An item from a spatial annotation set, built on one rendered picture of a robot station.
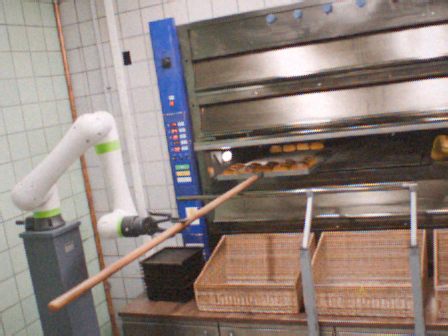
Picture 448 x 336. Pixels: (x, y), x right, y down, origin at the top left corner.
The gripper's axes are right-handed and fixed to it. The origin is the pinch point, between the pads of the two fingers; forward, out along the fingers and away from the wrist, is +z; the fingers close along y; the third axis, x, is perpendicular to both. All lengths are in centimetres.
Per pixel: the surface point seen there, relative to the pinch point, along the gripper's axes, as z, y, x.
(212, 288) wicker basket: -16, 49, -51
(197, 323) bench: -25, 66, -46
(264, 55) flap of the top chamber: 11, -66, -102
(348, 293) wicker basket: 54, 50, -50
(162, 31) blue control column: -47, -88, -97
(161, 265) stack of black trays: -50, 40, -61
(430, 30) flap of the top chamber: 98, -66, -102
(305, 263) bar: 38, 31, -40
